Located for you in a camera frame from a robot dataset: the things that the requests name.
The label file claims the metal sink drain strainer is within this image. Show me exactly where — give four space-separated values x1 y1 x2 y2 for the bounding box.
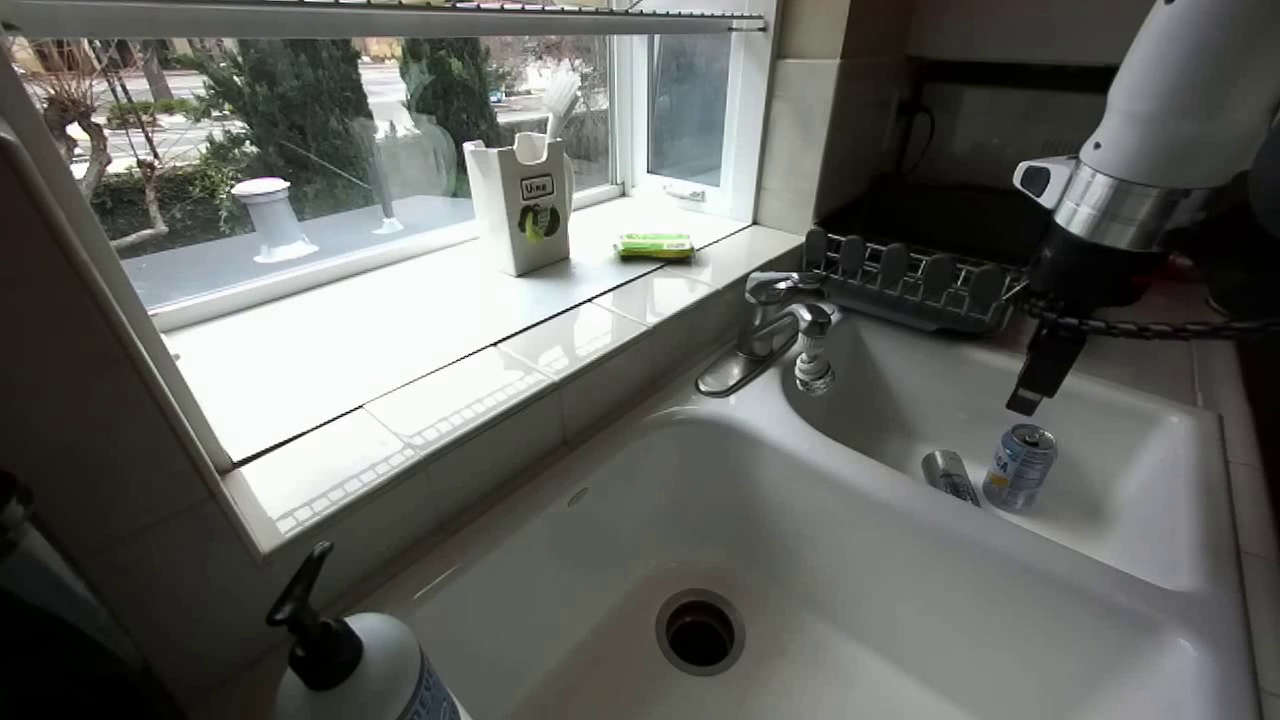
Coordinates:
653 584 747 681

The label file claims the white double basin sink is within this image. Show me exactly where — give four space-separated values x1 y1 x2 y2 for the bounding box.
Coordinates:
358 312 1264 720

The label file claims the blue label pump bottle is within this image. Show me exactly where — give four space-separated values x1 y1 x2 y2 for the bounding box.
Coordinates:
266 537 472 720

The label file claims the green sponge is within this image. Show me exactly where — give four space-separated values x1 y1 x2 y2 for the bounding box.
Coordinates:
611 228 699 270

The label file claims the grey wire dish rack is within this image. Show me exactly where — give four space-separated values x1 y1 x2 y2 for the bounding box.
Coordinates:
796 174 1057 339

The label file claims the white window blind rail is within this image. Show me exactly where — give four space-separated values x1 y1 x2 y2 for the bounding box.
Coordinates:
0 0 778 41

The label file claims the chrome sink faucet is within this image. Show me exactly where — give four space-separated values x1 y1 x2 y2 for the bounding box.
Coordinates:
692 270 848 401

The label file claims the white cup outside window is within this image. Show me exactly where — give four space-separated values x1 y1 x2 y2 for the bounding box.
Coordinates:
228 174 325 270

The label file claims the green evergreen shrub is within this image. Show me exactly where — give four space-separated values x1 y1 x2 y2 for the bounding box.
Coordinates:
186 37 393 217

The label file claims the white window frame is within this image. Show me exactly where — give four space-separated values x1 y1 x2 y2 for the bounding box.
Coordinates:
0 0 782 335

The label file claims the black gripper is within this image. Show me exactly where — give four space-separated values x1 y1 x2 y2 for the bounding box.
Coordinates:
1004 217 1186 420

